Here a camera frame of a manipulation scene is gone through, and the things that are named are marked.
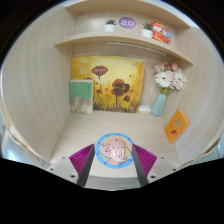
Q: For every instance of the white power adapter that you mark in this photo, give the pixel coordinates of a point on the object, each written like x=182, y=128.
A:
x=145, y=107

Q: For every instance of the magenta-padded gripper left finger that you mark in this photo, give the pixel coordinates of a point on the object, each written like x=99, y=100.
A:
x=81, y=160

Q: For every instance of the yellow red-flower painting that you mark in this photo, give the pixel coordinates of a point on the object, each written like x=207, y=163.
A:
x=113, y=71

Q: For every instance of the orange booklet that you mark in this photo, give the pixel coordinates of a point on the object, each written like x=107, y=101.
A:
x=176, y=126

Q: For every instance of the pink computer mouse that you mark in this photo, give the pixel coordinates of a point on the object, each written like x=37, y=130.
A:
x=117, y=150

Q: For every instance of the pink and white flower bouquet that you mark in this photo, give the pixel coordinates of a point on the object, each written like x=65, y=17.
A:
x=168, y=78

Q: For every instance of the green-covered book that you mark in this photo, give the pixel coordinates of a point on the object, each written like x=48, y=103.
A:
x=81, y=95

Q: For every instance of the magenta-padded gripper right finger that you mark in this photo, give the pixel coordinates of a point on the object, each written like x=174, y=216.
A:
x=145, y=160

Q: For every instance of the white light bar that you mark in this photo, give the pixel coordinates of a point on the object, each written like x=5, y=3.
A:
x=133, y=46

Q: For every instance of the round blue-rimmed cartoon mouse pad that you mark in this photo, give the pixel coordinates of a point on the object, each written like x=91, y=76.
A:
x=104, y=151

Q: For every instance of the pale teal vase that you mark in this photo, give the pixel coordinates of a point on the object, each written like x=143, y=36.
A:
x=159, y=106

